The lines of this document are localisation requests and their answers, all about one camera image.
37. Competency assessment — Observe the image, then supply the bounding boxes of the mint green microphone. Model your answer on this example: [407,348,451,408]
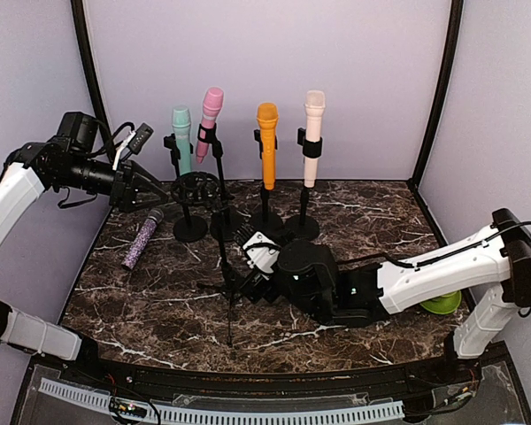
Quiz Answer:
[172,104,192,175]

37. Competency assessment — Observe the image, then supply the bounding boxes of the orange microphone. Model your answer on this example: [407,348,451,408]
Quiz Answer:
[257,103,279,190]

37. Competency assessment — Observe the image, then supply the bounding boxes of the black stand under cream microphone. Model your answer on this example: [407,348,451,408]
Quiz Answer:
[285,127,323,241]

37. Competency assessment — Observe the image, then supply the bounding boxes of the black corner post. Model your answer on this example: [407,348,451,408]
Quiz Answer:
[70,0,115,159]
[407,0,464,192]

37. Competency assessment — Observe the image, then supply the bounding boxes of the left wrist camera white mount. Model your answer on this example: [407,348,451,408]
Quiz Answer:
[112,123,153,171]

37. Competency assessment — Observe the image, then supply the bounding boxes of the pink microphone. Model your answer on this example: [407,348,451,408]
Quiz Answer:
[196,87,224,164]

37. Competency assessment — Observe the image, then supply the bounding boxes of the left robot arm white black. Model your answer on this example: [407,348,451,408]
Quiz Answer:
[0,112,169,386]

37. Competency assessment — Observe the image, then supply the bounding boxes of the black stand under mint microphone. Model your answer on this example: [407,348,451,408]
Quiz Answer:
[164,134,208,243]

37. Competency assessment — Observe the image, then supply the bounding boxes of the glitter microphone with silver grille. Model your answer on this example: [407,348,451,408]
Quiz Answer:
[121,208,164,271]

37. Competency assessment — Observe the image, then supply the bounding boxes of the cream white microphone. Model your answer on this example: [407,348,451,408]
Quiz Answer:
[304,90,326,189]

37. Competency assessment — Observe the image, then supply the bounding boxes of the left black corner post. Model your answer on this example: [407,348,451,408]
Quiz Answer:
[70,0,115,159]

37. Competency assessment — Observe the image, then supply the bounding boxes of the black tripod stand with shock mount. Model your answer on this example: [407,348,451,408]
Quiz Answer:
[171,172,244,348]

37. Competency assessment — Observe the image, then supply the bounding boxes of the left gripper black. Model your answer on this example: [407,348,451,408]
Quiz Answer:
[56,154,169,213]

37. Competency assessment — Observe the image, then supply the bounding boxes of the green bowl on saucer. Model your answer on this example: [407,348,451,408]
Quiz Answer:
[419,290,462,315]

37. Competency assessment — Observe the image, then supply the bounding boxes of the black stand under pink microphone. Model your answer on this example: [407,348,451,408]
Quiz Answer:
[197,124,244,242]

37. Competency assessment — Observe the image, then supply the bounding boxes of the white slotted cable duct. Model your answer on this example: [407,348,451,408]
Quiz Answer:
[39,378,404,425]

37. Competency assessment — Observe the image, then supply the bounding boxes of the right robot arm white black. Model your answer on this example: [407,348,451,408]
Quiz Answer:
[235,208,531,384]

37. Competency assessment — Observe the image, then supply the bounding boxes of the black stand under orange microphone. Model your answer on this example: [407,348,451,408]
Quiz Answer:
[250,129,283,234]

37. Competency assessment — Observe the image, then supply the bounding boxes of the right black corner post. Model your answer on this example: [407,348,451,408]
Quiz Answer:
[407,0,464,192]

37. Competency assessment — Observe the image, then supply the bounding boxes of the black front rail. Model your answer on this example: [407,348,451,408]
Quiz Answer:
[26,344,510,402]

